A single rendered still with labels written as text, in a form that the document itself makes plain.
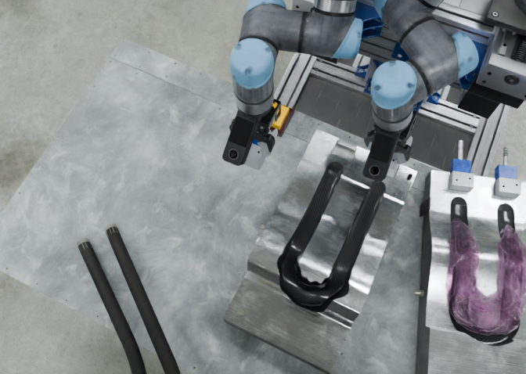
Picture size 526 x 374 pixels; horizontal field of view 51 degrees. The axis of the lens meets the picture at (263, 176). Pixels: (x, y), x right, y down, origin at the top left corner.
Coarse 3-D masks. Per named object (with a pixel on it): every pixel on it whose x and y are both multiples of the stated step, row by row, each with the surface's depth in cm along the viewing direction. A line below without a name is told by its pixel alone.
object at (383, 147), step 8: (376, 128) 110; (376, 136) 111; (384, 136) 110; (392, 136) 109; (376, 144) 111; (384, 144) 110; (392, 144) 110; (376, 152) 111; (384, 152) 111; (392, 152) 110; (368, 160) 112; (376, 160) 112; (384, 160) 111; (368, 168) 112; (376, 168) 112; (384, 168) 111; (368, 176) 113; (376, 176) 112; (384, 176) 112
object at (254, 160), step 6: (270, 126) 130; (252, 144) 126; (252, 150) 126; (258, 150) 125; (252, 156) 125; (258, 156) 125; (264, 156) 128; (246, 162) 128; (252, 162) 126; (258, 162) 125; (258, 168) 128
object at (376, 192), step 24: (336, 168) 131; (384, 192) 128; (312, 216) 128; (360, 216) 127; (360, 240) 125; (288, 264) 122; (336, 264) 118; (288, 288) 122; (312, 288) 118; (336, 288) 120
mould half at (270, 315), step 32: (320, 160) 132; (352, 160) 131; (288, 192) 129; (352, 192) 129; (288, 224) 124; (320, 224) 126; (384, 224) 126; (256, 256) 119; (320, 256) 119; (256, 288) 124; (352, 288) 116; (224, 320) 123; (256, 320) 121; (288, 320) 121; (320, 320) 121; (352, 320) 120; (288, 352) 119; (320, 352) 118
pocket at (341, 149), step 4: (336, 144) 136; (340, 144) 135; (344, 144) 135; (336, 148) 136; (340, 148) 136; (344, 148) 136; (348, 148) 135; (352, 148) 134; (356, 148) 133; (332, 152) 135; (336, 152) 135; (340, 152) 135; (344, 152) 135; (348, 152) 135; (352, 152) 135; (340, 156) 135; (344, 156) 135; (348, 156) 135; (352, 156) 135
